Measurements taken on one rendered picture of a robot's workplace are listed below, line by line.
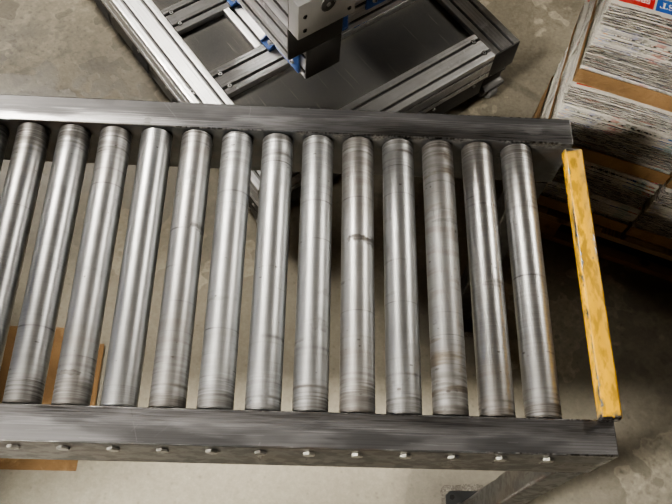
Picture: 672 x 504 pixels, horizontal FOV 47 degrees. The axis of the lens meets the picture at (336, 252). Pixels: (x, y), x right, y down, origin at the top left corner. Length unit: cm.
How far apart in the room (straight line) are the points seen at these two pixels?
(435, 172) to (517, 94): 120
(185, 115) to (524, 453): 72
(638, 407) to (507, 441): 101
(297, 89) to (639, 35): 89
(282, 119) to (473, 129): 31
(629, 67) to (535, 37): 98
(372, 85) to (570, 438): 122
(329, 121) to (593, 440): 62
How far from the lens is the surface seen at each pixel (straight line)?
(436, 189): 121
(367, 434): 105
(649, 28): 154
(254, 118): 126
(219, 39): 216
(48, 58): 248
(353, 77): 208
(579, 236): 121
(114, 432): 107
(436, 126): 128
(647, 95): 166
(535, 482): 131
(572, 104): 171
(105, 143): 127
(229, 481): 185
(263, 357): 108
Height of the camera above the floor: 182
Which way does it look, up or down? 64 degrees down
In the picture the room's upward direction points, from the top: 7 degrees clockwise
